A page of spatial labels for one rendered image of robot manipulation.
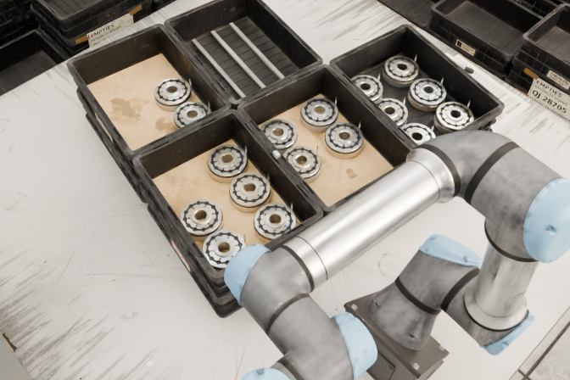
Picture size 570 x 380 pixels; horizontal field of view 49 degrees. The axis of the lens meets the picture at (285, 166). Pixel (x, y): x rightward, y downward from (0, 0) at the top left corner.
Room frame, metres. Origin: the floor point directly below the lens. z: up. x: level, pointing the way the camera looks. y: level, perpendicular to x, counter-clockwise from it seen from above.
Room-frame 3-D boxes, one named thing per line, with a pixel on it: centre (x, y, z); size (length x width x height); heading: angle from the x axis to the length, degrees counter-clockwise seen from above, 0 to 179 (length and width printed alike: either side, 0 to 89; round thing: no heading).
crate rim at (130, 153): (1.17, 0.38, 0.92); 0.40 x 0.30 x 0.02; 36
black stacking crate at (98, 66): (1.17, 0.38, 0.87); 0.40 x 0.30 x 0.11; 36
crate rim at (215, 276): (0.85, 0.14, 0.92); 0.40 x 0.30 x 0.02; 36
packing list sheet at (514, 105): (1.39, -0.58, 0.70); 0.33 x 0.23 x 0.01; 45
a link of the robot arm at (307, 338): (0.28, -0.05, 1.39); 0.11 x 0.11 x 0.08; 40
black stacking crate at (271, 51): (1.35, 0.14, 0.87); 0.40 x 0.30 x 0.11; 36
